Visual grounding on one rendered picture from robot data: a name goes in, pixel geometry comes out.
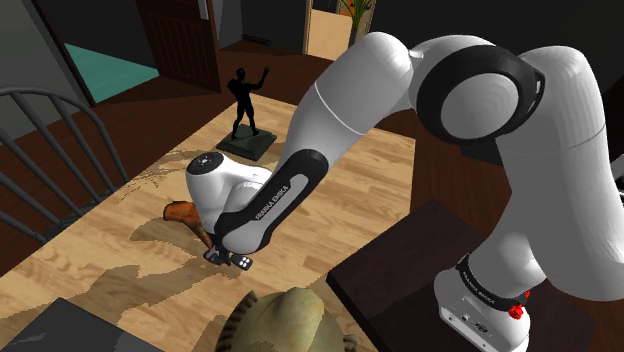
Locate light wooden table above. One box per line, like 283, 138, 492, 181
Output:
0, 92, 417, 352

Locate dark grey flat slab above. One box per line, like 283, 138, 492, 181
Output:
0, 297, 163, 352

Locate green potted plant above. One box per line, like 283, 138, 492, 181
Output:
336, 0, 377, 48

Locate olive green round shell object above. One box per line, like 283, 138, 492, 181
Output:
214, 286, 360, 352

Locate dark brown wooden door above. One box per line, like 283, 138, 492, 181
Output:
134, 0, 223, 94

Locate dark robot stand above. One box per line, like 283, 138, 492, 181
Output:
325, 198, 599, 352

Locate grey spindle-back chair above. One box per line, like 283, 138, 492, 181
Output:
0, 86, 131, 245

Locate brown wooden club-shaped object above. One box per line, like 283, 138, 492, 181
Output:
162, 200, 216, 250

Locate black human figure statue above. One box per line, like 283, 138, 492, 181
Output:
216, 66, 278, 162

